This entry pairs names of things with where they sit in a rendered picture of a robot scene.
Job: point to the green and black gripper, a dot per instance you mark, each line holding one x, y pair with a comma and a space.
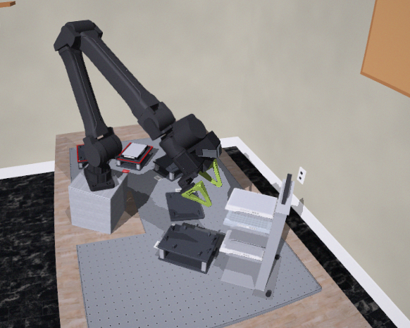
185, 182

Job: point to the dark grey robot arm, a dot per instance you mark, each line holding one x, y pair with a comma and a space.
153, 116

